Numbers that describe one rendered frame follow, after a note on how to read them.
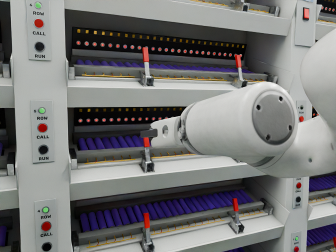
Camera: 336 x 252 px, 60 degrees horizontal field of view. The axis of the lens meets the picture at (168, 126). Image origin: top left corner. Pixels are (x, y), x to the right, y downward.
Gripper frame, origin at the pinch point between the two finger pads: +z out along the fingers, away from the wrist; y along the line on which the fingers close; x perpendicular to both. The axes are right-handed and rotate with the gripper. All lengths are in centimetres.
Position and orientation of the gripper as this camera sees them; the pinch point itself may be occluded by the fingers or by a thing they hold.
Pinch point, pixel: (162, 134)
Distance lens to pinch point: 60.6
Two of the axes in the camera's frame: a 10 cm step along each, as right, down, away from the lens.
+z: -4.0, 0.8, 9.1
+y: 9.1, -0.3, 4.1
